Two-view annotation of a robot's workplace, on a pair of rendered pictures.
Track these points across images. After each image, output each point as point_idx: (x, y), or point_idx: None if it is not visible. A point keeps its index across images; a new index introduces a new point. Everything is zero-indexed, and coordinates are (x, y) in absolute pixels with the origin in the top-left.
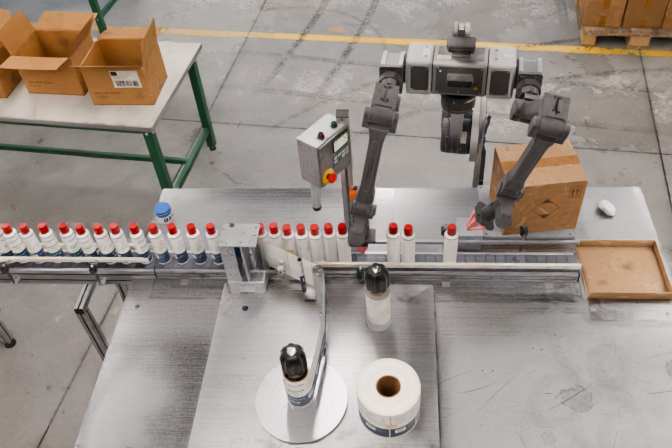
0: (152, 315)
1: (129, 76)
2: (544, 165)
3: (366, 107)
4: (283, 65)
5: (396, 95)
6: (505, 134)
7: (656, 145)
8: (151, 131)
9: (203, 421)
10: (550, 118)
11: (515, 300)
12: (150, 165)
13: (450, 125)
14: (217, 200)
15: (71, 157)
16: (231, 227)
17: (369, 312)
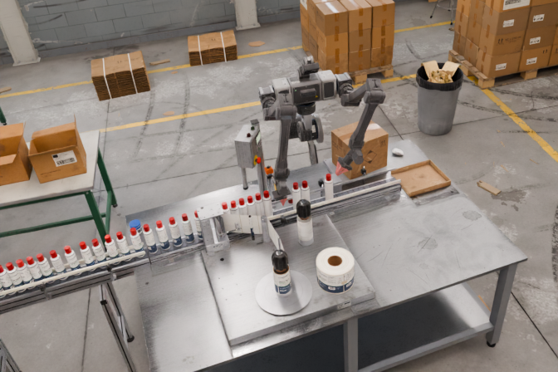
0: (160, 285)
1: (67, 155)
2: None
3: (277, 107)
4: (141, 143)
5: (291, 98)
6: (307, 147)
7: (394, 131)
8: (92, 188)
9: (230, 323)
10: (374, 90)
11: (373, 209)
12: (72, 228)
13: (305, 123)
14: (166, 212)
15: (5, 241)
16: (202, 208)
17: (301, 233)
